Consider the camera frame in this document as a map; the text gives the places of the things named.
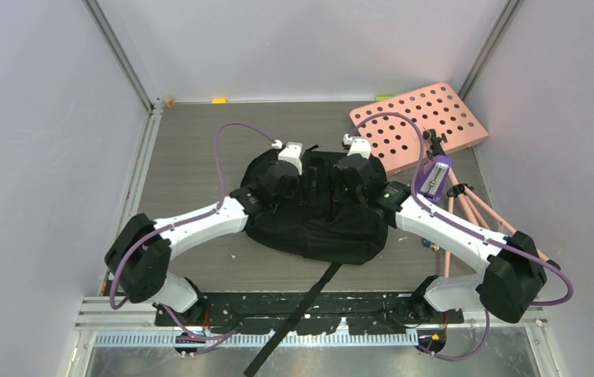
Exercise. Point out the slotted aluminium rail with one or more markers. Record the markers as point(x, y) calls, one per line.
point(174, 338)

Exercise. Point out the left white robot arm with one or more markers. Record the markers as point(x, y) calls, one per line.
point(140, 256)

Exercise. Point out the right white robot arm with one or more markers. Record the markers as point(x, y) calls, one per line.
point(508, 273)

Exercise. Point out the green block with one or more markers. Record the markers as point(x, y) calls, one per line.
point(383, 97)

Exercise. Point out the black backpack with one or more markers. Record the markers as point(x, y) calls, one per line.
point(323, 229)

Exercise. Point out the small wooden cork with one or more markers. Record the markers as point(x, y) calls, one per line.
point(168, 101)

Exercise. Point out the colourful toy train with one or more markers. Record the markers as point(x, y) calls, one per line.
point(430, 245)

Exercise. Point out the purple metronome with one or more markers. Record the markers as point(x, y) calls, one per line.
point(432, 177)

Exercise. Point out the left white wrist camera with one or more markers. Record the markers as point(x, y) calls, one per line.
point(290, 152)

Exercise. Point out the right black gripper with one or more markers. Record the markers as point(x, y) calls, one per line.
point(337, 184)

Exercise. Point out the pink tripod legs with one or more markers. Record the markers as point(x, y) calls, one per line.
point(464, 194)

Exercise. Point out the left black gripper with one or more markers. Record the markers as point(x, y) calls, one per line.
point(295, 199)

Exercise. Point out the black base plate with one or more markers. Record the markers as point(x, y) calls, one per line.
point(364, 313)

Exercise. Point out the pink perforated stand board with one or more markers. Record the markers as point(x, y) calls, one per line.
point(435, 107)

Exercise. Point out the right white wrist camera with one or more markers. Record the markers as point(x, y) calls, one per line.
point(357, 147)

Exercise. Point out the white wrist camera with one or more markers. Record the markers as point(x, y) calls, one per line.
point(357, 147)
point(290, 152)

